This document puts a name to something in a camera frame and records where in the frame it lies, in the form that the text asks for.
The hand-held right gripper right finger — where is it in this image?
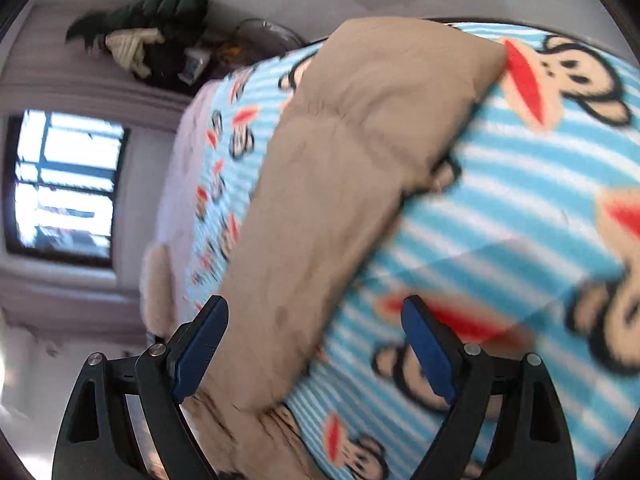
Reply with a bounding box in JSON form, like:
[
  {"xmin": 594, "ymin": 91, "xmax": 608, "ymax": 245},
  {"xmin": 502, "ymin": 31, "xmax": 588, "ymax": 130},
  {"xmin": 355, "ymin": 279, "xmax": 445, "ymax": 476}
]
[{"xmin": 401, "ymin": 295, "xmax": 578, "ymax": 480}]

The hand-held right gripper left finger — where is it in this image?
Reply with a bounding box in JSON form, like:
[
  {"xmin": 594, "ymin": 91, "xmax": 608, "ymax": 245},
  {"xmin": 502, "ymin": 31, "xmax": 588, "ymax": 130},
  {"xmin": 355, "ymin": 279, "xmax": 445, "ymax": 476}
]
[{"xmin": 51, "ymin": 295, "xmax": 230, "ymax": 480}]

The beige down jacket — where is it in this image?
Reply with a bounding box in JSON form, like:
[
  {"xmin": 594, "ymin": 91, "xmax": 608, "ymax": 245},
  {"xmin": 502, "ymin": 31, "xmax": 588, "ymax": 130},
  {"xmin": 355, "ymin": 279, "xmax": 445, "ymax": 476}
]
[{"xmin": 182, "ymin": 17, "xmax": 508, "ymax": 480}]

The beige fluffy pillow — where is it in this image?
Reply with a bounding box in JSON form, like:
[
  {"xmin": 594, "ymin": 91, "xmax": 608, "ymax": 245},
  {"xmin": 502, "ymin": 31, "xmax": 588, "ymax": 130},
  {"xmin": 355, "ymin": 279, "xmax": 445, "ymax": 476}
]
[{"xmin": 141, "ymin": 242, "xmax": 176, "ymax": 338}]

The striped monkey print blanket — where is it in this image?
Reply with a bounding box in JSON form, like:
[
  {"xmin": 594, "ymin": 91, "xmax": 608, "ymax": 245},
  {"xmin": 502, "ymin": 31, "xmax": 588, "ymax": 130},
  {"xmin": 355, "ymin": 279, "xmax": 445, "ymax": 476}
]
[{"xmin": 185, "ymin": 22, "xmax": 640, "ymax": 480}]

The pale lavender bed sheet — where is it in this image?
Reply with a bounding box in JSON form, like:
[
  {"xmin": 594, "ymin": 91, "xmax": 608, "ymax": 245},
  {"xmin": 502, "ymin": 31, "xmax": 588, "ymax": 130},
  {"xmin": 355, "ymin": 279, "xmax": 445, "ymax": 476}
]
[{"xmin": 152, "ymin": 80, "xmax": 221, "ymax": 261}]

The dark framed window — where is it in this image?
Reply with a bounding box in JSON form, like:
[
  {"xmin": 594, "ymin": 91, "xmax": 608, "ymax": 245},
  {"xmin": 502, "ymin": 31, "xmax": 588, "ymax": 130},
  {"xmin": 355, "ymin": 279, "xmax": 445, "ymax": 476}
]
[{"xmin": 5, "ymin": 109, "xmax": 131, "ymax": 267}]

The cream knitted cloth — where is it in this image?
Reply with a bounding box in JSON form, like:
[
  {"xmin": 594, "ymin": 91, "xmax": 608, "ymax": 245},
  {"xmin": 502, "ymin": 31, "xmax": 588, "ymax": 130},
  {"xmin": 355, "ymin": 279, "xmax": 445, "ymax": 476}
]
[{"xmin": 105, "ymin": 27, "xmax": 166, "ymax": 78}]

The clear plastic container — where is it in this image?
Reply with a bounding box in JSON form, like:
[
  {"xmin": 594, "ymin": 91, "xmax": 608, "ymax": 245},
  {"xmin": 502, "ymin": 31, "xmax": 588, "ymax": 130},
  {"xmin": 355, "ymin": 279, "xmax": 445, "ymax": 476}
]
[{"xmin": 232, "ymin": 17, "xmax": 306, "ymax": 66}]

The dark green puffer jacket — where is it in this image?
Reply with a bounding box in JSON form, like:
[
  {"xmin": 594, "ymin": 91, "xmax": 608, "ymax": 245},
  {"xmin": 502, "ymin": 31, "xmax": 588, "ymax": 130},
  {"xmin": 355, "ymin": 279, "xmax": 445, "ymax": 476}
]
[{"xmin": 65, "ymin": 0, "xmax": 208, "ymax": 51}]

